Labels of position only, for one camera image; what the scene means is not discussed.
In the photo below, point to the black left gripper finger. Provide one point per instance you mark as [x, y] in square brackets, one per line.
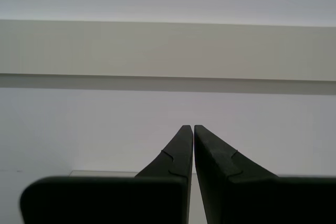
[257, 200]
[110, 200]

